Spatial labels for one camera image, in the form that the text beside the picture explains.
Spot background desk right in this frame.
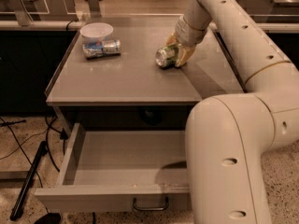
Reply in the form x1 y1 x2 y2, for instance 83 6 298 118
237 0 299 23

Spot green soda can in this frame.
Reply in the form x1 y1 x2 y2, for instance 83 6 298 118
155 45 178 69

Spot grey cabinet with top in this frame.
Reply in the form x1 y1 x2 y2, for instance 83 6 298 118
44 14 247 135

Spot white bowl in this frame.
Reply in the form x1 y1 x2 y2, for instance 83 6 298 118
79 22 113 43

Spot blue silver crushed can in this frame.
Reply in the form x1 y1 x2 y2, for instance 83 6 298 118
82 39 121 59

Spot open grey top drawer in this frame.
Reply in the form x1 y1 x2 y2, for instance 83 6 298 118
36 123 192 213

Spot background desk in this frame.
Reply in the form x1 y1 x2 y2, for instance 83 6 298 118
237 0 299 23
0 0 78 21

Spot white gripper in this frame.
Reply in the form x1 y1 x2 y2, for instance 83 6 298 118
165 17 206 68

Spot black floor cables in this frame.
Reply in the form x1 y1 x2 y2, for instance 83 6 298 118
0 115 68 189

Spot background desk left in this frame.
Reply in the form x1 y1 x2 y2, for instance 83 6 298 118
0 0 78 21

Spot black drawer handle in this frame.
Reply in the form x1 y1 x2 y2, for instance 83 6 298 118
133 197 169 212

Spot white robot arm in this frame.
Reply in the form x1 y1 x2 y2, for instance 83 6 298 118
169 0 299 224

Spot black bar on floor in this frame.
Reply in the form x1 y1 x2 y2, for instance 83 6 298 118
9 141 46 221

